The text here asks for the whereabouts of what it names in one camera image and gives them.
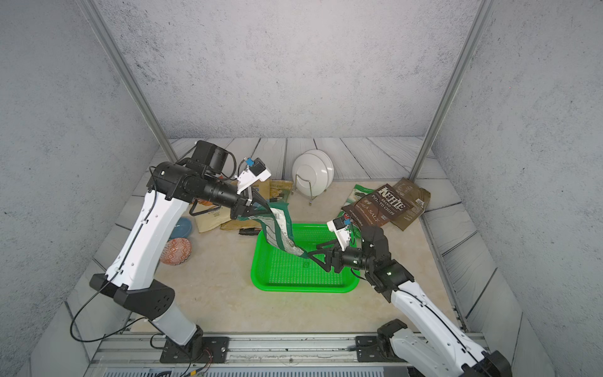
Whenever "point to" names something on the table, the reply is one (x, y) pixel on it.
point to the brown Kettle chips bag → (378, 207)
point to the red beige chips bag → (213, 218)
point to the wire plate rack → (312, 198)
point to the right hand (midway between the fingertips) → (316, 253)
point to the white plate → (312, 172)
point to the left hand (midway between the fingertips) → (272, 209)
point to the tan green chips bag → (279, 190)
